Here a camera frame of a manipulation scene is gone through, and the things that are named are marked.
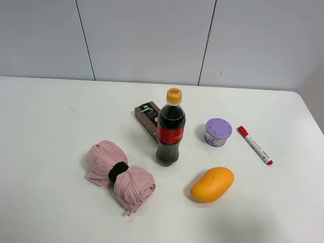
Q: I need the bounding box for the red white marker pen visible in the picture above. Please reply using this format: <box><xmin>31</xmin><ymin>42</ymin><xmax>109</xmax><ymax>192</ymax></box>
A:
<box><xmin>237</xmin><ymin>126</ymin><xmax>273</xmax><ymax>166</ymax></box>

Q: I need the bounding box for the cola bottle yellow cap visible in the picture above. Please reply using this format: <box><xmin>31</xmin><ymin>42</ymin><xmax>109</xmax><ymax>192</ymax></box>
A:
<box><xmin>156</xmin><ymin>88</ymin><xmax>186</xmax><ymax>167</ymax></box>

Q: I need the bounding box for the brown chocolate box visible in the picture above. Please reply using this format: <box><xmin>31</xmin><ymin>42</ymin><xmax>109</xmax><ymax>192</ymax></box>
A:
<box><xmin>134</xmin><ymin>101</ymin><xmax>160</xmax><ymax>143</ymax></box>

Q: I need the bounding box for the purple lidded cup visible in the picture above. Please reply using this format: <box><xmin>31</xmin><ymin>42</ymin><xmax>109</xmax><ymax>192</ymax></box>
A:
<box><xmin>204</xmin><ymin>118</ymin><xmax>233</xmax><ymax>147</ymax></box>

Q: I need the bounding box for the pink rolled towel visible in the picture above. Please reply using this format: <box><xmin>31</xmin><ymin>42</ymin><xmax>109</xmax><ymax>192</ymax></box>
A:
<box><xmin>85</xmin><ymin>140</ymin><xmax>156</xmax><ymax>216</ymax></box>

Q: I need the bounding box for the yellow mango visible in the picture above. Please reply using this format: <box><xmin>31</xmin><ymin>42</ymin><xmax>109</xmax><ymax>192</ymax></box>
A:
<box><xmin>190</xmin><ymin>167</ymin><xmax>234</xmax><ymax>203</ymax></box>

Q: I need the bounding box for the black hair tie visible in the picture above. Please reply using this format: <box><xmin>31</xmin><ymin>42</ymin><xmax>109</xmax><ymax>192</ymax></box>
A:
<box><xmin>108</xmin><ymin>162</ymin><xmax>130</xmax><ymax>183</ymax></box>

